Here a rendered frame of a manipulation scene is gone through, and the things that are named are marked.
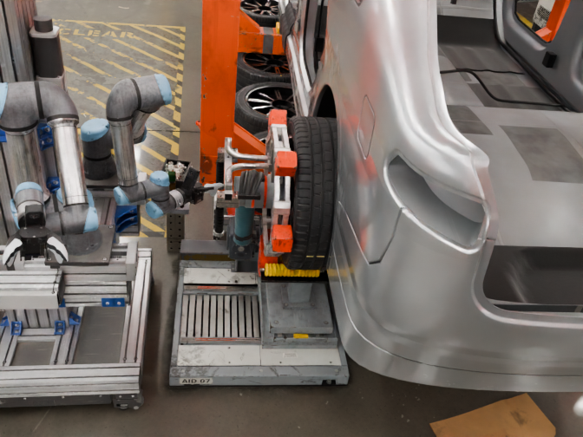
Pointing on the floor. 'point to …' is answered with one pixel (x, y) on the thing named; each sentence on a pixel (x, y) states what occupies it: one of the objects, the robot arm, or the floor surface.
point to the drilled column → (174, 231)
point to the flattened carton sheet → (499, 420)
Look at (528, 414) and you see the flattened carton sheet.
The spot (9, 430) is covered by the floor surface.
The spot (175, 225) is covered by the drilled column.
